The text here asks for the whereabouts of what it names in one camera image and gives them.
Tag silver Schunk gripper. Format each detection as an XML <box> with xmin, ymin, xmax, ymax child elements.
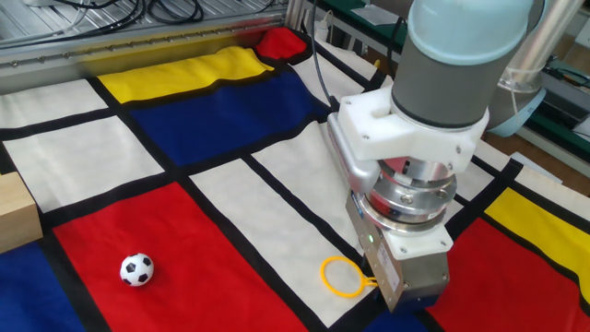
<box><xmin>345</xmin><ymin>191</ymin><xmax>452</xmax><ymax>314</ymax></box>

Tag yellow bubble ring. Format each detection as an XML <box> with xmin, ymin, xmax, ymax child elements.
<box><xmin>320</xmin><ymin>255</ymin><xmax>379</xmax><ymax>299</ymax></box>

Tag small black white soccer ball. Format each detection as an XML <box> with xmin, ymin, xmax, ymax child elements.
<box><xmin>119</xmin><ymin>252</ymin><xmax>155</xmax><ymax>288</ymax></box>

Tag white gripper adapter plate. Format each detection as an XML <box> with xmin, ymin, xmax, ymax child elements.
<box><xmin>382</xmin><ymin>224</ymin><xmax>455</xmax><ymax>262</ymax></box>

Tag silver force torque sensor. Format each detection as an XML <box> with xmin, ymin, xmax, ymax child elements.
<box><xmin>363</xmin><ymin>156</ymin><xmax>458</xmax><ymax>231</ymax></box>

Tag colourful Mondrian pattern cloth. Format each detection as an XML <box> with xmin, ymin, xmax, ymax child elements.
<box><xmin>0</xmin><ymin>26</ymin><xmax>590</xmax><ymax>332</ymax></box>

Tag wooden block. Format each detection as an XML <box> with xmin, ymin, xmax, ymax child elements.
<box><xmin>0</xmin><ymin>171</ymin><xmax>43</xmax><ymax>254</ymax></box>

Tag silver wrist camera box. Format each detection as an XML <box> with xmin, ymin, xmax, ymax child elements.
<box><xmin>326</xmin><ymin>117</ymin><xmax>383</xmax><ymax>195</ymax></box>

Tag white printed wrist mount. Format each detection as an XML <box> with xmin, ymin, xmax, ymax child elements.
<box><xmin>337</xmin><ymin>85</ymin><xmax>490</xmax><ymax>174</ymax></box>

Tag grey cable with green connector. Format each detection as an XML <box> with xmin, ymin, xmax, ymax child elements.
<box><xmin>309</xmin><ymin>0</ymin><xmax>340</xmax><ymax>112</ymax></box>

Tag black looped cables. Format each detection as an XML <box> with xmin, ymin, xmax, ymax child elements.
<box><xmin>45</xmin><ymin>0</ymin><xmax>207</xmax><ymax>27</ymax></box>

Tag slotted aluminium rail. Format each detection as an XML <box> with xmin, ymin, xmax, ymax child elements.
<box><xmin>0</xmin><ymin>8</ymin><xmax>289</xmax><ymax>96</ymax></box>

